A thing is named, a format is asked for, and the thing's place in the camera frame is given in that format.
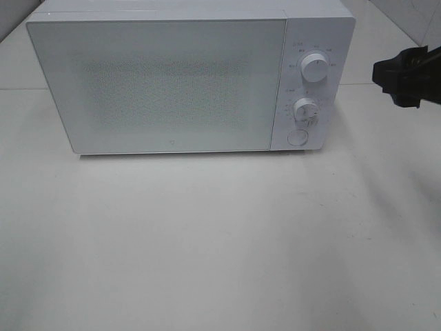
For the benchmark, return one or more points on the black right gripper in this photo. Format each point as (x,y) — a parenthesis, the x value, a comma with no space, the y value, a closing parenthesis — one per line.
(406,87)

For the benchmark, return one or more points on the white timer knob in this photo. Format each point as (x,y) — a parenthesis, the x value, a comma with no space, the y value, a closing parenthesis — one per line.
(306,110)

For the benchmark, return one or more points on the white microwave door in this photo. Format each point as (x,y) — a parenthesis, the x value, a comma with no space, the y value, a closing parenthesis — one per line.
(162,86)

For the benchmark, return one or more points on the white upper power knob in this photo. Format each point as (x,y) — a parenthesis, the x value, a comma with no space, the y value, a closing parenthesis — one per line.
(314,67)

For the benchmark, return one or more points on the round door release button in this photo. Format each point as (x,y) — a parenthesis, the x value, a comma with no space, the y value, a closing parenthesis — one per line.
(297,137)

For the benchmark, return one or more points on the white microwave oven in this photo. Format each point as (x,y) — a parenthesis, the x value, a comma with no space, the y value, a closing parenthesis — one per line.
(311,26)

